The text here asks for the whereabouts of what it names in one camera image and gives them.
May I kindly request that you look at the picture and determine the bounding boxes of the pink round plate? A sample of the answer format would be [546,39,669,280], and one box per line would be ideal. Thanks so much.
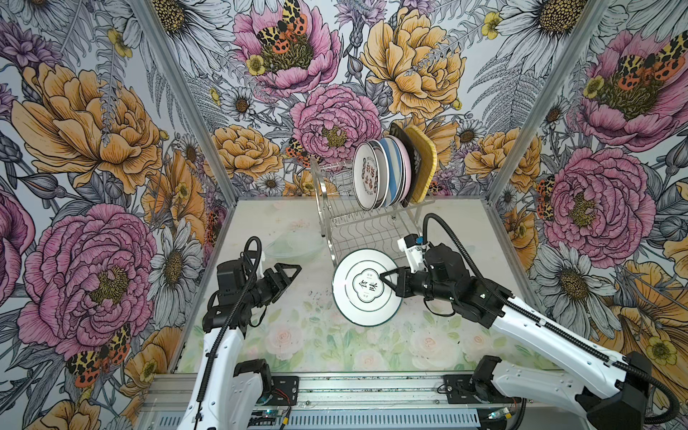
[401,141,413,207]

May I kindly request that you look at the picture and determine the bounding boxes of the black floral square plate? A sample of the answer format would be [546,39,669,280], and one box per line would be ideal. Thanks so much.
[389,123,420,208]

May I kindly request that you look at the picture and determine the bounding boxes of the yellow woven square plate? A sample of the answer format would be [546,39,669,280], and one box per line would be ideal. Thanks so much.
[404,125,438,204]

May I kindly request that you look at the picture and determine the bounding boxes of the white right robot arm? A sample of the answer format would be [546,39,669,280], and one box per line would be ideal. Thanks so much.
[380,245,651,429]

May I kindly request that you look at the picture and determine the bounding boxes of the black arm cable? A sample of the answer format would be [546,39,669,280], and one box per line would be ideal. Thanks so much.
[421,212,681,426]
[190,235,264,430]

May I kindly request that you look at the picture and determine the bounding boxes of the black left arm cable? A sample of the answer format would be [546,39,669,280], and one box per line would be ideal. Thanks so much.
[190,235,264,430]

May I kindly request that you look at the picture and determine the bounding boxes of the white plate orange sunburst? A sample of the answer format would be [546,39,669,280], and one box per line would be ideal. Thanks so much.
[398,138,411,202]

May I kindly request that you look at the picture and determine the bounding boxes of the blue white striped plate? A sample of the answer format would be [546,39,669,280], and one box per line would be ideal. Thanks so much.
[380,136,403,206]

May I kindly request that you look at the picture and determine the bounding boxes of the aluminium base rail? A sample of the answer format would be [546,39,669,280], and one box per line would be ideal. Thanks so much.
[136,371,535,429]

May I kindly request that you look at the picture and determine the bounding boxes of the white plate green rim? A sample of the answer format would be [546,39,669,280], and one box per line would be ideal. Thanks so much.
[332,248,401,327]

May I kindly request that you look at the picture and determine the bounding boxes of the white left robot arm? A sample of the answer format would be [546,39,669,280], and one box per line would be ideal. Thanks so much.
[178,256,301,429]

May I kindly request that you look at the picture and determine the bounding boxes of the chrome two-tier dish rack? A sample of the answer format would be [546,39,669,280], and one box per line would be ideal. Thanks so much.
[309,155,435,266]

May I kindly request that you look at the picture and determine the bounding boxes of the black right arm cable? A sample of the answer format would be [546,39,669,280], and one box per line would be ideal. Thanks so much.
[421,212,681,426]

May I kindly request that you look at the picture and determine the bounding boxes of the white plate red characters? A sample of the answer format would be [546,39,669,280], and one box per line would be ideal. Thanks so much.
[352,143,380,211]

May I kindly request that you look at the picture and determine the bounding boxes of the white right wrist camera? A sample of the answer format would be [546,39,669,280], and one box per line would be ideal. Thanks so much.
[397,234,426,273]

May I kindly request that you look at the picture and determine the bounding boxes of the white plate green red band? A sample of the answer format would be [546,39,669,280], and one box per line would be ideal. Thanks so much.
[371,141,390,209]

